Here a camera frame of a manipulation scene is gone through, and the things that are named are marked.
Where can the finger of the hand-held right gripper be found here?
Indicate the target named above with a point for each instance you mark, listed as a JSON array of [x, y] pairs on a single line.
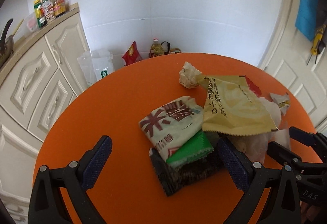
[[279, 151], [304, 135]]

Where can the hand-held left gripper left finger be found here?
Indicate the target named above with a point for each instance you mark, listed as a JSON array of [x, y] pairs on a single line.
[[98, 160]]

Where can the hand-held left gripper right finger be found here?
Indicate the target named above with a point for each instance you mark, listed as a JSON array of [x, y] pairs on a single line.
[[232, 165]]

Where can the clear plastic bag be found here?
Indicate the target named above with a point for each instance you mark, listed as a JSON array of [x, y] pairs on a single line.
[[255, 147]]

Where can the green wrapper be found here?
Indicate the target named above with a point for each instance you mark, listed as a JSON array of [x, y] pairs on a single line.
[[194, 149]]

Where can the black wrapper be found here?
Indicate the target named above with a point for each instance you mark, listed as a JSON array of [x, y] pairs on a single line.
[[189, 178]]

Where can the beige paper ball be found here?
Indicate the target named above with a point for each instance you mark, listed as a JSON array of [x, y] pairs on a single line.
[[189, 75]]

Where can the white tissue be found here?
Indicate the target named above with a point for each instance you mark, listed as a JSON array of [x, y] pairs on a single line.
[[272, 111]]

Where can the small white candy wrapper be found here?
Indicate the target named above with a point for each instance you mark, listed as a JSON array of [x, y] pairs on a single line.
[[281, 102]]

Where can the beige snack wrapper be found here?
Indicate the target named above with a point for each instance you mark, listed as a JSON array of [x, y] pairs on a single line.
[[235, 109]]

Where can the red sauce sachet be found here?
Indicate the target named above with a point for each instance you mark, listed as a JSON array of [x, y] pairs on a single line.
[[253, 84]]

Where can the white panel door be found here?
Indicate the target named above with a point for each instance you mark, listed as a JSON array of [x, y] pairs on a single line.
[[286, 65]]

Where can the white red printed packet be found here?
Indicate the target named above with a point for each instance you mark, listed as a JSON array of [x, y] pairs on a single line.
[[171, 124]]

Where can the white rice bag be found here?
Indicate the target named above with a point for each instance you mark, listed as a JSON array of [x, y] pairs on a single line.
[[101, 68]]

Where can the cream lower kitchen cabinets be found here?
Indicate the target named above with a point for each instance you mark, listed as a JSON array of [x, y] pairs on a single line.
[[46, 80]]

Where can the grey apron with yellow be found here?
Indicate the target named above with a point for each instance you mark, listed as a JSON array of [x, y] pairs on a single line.
[[319, 40]]

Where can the red rice bag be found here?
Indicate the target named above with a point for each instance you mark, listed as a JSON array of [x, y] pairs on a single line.
[[131, 54]]

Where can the blue apron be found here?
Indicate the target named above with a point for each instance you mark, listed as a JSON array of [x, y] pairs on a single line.
[[306, 11]]

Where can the yellow cooking oil bottle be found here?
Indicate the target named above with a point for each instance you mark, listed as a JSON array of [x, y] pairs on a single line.
[[156, 48]]

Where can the brown glass jar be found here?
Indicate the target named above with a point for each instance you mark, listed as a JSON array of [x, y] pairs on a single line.
[[172, 51]]

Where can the oil bottles in black bag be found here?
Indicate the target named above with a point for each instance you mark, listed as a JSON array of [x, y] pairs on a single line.
[[166, 46]]

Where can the beige kitchen countertop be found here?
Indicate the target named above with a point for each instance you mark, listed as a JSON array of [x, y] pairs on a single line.
[[38, 34]]

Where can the steel wok with lid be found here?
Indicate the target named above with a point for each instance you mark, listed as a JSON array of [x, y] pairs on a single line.
[[6, 42]]

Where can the clear pink plastic container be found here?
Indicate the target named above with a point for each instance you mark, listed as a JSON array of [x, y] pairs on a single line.
[[32, 23]]

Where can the yellow chopsticks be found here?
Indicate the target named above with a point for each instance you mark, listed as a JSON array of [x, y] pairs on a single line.
[[18, 26]]

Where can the red label seasoning bottle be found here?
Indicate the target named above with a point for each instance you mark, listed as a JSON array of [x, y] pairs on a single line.
[[48, 11]]

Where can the green yellow label bottle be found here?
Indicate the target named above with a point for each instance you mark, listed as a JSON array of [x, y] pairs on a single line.
[[38, 10]]

